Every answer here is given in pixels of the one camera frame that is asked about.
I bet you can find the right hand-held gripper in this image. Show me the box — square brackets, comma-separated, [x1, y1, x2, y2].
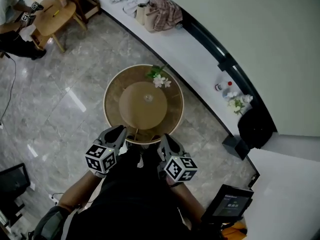
[156, 133, 199, 188]

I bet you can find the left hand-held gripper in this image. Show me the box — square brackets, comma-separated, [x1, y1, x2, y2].
[84, 125, 128, 179]

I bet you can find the person's left forearm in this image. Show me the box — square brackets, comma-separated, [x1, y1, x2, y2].
[57, 170, 105, 214]

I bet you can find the person's right forearm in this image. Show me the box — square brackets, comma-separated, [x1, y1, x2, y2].
[171, 182, 208, 225]

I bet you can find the round glass coffee table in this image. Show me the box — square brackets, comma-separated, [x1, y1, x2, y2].
[103, 63, 185, 145]

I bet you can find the person's black clothed body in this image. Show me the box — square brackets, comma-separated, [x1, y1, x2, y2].
[28, 143, 223, 240]

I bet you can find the dark grey box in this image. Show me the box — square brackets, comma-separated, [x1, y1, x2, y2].
[221, 135, 251, 161]

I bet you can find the pink white artificial flower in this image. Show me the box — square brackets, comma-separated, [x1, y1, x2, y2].
[145, 64, 173, 89]

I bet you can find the black tablet screen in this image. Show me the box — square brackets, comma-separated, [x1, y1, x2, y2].
[201, 183, 255, 225]

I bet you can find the clear plastic bottle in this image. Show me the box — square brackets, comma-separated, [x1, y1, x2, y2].
[222, 90, 239, 100]

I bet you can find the white bottle with red cap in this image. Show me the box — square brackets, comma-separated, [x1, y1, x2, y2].
[214, 80, 234, 92]

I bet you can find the white power strip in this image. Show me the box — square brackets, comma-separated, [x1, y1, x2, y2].
[48, 193, 60, 206]

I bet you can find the black backpack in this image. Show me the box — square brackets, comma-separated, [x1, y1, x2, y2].
[237, 107, 278, 150]

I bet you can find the long white low bench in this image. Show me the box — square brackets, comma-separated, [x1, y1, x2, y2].
[96, 0, 251, 138]

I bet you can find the orange seat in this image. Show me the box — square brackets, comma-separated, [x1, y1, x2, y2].
[221, 221, 248, 240]

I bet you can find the black monitor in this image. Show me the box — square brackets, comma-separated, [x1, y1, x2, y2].
[0, 162, 31, 210]

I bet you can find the beige tote bag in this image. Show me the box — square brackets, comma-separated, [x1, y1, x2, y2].
[135, 3, 156, 34]

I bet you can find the light wooden side table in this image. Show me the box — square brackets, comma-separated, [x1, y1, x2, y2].
[29, 0, 88, 54]

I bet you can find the plaid pink cloth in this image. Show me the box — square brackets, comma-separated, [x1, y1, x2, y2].
[146, 0, 184, 32]

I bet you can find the long black cable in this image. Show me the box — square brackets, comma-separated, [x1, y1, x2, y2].
[0, 52, 17, 125]

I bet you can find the wooden frame chair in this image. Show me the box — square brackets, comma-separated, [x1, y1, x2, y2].
[67, 0, 102, 25]

